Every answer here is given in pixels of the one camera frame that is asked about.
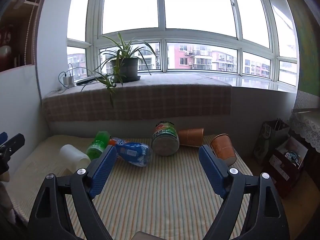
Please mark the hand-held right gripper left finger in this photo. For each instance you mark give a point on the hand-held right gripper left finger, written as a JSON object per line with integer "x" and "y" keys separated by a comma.
{"x": 102, "y": 171}

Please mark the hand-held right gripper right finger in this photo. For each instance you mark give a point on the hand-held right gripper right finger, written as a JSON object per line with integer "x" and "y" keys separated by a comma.
{"x": 212, "y": 172}

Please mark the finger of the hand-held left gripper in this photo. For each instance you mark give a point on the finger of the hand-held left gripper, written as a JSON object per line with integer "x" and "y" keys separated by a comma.
{"x": 12, "y": 143}

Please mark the orange paper cup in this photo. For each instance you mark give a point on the orange paper cup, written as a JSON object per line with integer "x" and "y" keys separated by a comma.
{"x": 223, "y": 151}
{"x": 191, "y": 137}

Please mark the white plastic cup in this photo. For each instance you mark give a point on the white plastic cup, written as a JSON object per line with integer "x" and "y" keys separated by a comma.
{"x": 73, "y": 156}

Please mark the green plastic bottle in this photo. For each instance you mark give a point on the green plastic bottle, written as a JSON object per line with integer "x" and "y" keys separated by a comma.
{"x": 98, "y": 145}

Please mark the blue plastic bottle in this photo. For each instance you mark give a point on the blue plastic bottle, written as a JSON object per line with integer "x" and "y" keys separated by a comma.
{"x": 135, "y": 153}

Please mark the green labelled can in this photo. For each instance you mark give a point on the green labelled can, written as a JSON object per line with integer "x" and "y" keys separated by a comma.
{"x": 165, "y": 140}

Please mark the striped mat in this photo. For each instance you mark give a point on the striped mat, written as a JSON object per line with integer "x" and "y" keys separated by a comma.
{"x": 155, "y": 195}

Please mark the dark paper gift bag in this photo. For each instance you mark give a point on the dark paper gift bag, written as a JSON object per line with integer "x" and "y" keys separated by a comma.
{"x": 268, "y": 140}

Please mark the red cardboard box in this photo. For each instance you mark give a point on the red cardboard box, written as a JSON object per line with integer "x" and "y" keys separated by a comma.
{"x": 283, "y": 172}

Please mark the checkered cloth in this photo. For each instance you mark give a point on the checkered cloth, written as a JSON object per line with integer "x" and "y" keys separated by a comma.
{"x": 155, "y": 100}

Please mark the flat black device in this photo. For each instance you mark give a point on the flat black device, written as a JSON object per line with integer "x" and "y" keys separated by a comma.
{"x": 87, "y": 80}

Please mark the white lace cloth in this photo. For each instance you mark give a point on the white lace cloth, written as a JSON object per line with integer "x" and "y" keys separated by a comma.
{"x": 307, "y": 127}

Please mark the grey plant pot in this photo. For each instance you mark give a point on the grey plant pot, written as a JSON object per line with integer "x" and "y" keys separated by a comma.
{"x": 125, "y": 67}

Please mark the wooden shelf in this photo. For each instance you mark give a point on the wooden shelf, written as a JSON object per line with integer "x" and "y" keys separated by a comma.
{"x": 15, "y": 35}

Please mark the spider plant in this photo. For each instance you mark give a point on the spider plant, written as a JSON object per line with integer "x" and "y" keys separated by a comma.
{"x": 119, "y": 52}

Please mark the white window frame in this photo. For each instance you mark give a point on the white window frame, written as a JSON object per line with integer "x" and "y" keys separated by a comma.
{"x": 162, "y": 33}

